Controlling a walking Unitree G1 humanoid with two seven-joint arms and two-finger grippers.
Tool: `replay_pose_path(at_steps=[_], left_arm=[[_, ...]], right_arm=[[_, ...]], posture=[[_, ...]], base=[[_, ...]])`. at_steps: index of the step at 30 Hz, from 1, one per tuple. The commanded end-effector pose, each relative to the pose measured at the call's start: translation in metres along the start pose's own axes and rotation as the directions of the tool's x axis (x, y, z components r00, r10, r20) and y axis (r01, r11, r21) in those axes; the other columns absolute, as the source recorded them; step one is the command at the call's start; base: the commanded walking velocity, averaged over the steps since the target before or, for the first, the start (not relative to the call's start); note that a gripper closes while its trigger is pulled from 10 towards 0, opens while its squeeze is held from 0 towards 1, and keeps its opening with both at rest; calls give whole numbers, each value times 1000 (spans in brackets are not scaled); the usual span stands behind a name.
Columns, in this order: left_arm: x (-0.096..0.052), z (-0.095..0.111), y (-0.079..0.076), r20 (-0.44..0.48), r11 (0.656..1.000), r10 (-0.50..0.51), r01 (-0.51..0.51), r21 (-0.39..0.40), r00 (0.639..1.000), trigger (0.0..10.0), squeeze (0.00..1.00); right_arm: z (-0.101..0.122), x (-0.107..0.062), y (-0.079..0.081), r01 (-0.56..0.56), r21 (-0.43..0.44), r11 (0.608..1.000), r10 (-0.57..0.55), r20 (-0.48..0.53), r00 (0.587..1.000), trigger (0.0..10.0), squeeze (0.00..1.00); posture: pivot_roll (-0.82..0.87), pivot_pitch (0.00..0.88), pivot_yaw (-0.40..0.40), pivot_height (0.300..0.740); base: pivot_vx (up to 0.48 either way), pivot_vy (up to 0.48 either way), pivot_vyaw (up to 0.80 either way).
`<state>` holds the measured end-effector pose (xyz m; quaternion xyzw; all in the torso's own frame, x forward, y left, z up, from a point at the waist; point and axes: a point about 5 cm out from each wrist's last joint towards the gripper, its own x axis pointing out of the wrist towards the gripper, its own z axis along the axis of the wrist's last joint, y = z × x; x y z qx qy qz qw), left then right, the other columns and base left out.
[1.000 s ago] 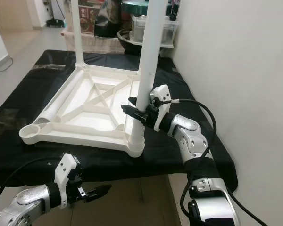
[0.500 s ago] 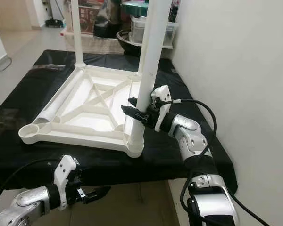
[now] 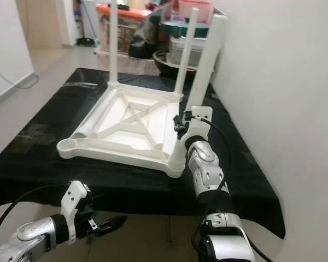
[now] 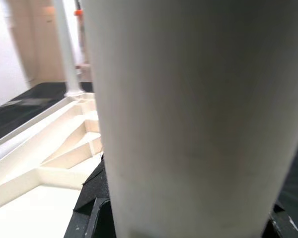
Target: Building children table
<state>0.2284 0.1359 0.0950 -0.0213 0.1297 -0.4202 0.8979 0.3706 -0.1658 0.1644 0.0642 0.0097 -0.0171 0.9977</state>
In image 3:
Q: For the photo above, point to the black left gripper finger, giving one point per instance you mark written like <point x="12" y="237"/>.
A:
<point x="113" y="222"/>

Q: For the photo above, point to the white plastic children table top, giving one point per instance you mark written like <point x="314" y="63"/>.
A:
<point x="126" y="150"/>

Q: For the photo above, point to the black round basin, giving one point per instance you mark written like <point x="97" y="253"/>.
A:
<point x="161" y="66"/>

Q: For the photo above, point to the clear lidded plastic container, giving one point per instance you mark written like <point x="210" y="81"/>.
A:
<point x="177" y="52"/>

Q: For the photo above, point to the beige low bench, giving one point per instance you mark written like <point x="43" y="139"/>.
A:
<point x="134" y="64"/>

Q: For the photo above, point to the black tablecloth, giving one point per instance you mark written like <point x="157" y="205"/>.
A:
<point x="33" y="169"/>

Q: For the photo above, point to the dark green pot lid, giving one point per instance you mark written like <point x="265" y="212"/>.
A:
<point x="177" y="28"/>

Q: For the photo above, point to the dark shiny plastic bag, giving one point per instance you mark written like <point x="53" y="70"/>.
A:
<point x="145" y="33"/>

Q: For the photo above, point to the clear tape cross patch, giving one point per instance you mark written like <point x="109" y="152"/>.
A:
<point x="44" y="135"/>

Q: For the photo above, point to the clear tape strip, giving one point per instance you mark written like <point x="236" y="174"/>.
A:
<point x="87" y="83"/>

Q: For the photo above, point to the pink box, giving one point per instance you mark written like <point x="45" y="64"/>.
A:
<point x="191" y="11"/>

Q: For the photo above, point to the clear storage box orange lid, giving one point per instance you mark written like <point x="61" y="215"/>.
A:
<point x="104" y="33"/>

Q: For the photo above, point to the black pole mop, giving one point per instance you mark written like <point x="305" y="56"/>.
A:
<point x="87" y="41"/>

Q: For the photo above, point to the white cabinet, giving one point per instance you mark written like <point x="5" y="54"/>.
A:
<point x="93" y="19"/>

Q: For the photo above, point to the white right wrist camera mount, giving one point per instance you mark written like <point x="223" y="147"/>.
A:
<point x="199" y="120"/>

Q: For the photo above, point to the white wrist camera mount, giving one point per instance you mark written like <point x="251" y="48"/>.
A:
<point x="199" y="120"/>
<point x="75" y="202"/>

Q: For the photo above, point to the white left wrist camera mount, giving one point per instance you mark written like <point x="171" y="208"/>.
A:
<point x="75" y="202"/>

